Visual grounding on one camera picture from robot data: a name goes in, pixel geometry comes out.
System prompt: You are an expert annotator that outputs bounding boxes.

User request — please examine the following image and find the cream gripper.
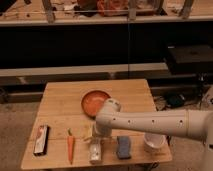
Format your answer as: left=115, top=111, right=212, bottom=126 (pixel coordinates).
left=84, top=124, right=112, bottom=144

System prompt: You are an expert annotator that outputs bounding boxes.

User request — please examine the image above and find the white plastic bottle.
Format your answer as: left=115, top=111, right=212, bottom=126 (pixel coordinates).
left=89, top=138, right=102, bottom=164

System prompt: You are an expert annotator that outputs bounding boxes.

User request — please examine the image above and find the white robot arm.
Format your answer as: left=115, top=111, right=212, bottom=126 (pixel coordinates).
left=82, top=98, right=213, bottom=145

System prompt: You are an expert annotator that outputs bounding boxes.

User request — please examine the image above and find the orange ceramic bowl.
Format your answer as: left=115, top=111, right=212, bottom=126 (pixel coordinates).
left=81, top=90, right=110, bottom=118

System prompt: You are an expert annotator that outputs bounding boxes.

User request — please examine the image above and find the orange toy carrot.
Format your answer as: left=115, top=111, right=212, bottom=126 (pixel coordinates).
left=67, top=129, right=75, bottom=164

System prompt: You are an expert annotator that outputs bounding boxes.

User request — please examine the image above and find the wooden table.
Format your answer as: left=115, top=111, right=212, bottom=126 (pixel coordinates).
left=21, top=79, right=172, bottom=171

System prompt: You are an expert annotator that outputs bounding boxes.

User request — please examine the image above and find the blue sponge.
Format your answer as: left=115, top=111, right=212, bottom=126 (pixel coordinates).
left=116, top=136, right=131, bottom=159

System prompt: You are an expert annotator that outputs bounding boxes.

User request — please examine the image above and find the red and black box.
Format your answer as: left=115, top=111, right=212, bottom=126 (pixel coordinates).
left=33, top=125, right=50, bottom=156

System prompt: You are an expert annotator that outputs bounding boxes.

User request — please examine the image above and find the white cup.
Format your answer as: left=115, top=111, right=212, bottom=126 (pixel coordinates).
left=143, top=133, right=166, bottom=153

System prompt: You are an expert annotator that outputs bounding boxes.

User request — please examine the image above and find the black box on right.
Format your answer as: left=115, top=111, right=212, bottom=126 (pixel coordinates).
left=165, top=45, right=213, bottom=74

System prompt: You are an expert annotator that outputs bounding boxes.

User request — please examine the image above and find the red object on shelf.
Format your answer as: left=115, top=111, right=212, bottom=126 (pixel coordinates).
left=97, top=0, right=128, bottom=16

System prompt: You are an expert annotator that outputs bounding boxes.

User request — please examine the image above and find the long workbench shelf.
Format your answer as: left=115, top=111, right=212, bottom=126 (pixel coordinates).
left=0, top=0, right=213, bottom=27

